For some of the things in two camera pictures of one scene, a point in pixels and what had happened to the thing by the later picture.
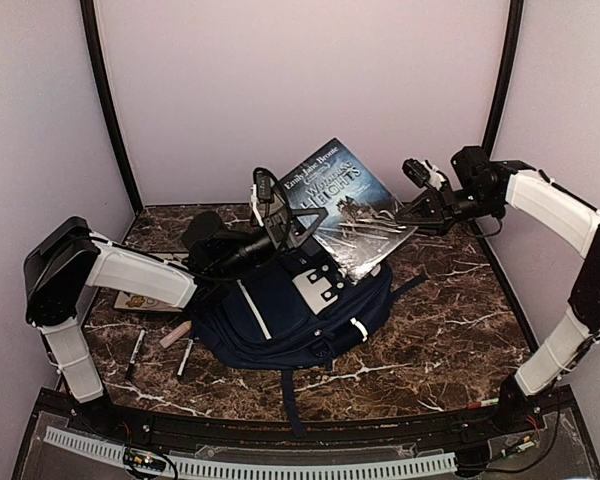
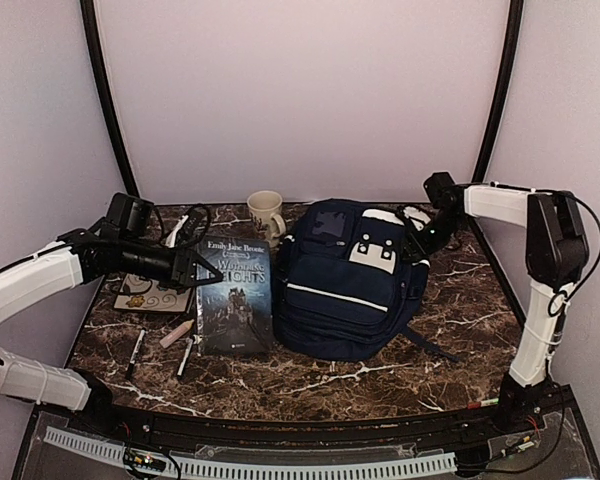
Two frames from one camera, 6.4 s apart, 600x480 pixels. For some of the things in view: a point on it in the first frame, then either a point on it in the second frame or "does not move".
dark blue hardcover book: [362, 225] -> [234, 313]
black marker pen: [130, 368] does not move
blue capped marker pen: [187, 350] does not move
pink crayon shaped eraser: [176, 334] does not move
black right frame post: [507, 66] does not move
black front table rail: [137, 423] does not move
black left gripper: [275, 224] -> [180, 270]
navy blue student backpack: [290, 309] -> [345, 284]
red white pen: [485, 402] does not move
